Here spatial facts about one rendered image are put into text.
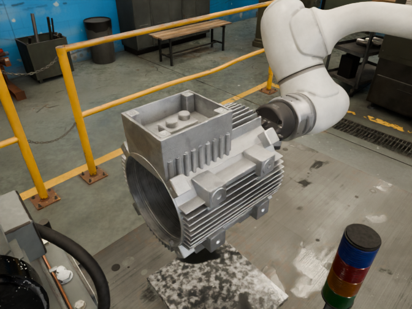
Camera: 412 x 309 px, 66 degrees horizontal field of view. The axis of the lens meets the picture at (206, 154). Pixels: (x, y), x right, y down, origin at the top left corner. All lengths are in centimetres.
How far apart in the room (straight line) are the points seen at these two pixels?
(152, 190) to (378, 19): 53
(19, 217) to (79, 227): 185
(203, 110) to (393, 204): 104
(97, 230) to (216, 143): 193
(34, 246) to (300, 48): 58
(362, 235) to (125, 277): 69
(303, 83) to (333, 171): 84
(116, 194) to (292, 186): 155
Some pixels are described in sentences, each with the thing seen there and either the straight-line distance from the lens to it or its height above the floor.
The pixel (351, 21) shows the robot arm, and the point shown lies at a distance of 73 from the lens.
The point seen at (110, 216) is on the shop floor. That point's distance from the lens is 238.
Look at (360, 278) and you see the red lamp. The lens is 67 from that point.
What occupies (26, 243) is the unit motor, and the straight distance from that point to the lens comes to 54.
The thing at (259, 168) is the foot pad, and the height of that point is 136.
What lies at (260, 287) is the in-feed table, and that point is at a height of 92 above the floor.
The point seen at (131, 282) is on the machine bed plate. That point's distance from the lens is 103.
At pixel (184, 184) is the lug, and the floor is 138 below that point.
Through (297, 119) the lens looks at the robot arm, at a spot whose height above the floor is 136.
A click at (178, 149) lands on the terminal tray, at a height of 142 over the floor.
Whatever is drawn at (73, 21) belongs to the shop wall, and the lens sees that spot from 532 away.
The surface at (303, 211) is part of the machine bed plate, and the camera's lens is 125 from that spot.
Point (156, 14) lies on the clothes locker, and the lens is 546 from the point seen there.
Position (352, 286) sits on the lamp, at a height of 111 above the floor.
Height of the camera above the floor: 165
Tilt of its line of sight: 35 degrees down
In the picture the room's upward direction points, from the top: straight up
